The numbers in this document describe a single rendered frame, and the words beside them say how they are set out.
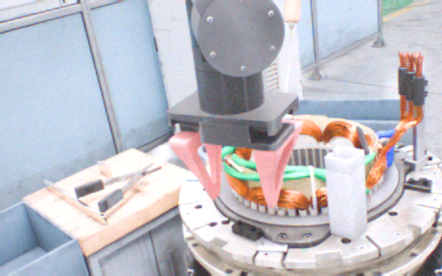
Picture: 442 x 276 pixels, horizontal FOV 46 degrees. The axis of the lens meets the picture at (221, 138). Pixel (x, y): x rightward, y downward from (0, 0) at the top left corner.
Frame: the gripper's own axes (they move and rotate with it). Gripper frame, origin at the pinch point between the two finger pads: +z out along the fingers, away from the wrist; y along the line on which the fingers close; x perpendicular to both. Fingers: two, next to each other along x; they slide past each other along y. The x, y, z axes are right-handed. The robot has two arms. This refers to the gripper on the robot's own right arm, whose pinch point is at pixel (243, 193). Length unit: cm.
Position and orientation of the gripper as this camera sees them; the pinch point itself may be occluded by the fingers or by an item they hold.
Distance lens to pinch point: 49.7
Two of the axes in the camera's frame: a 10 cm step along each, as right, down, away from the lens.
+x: 4.5, -4.1, 7.9
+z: 1.2, 9.1, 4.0
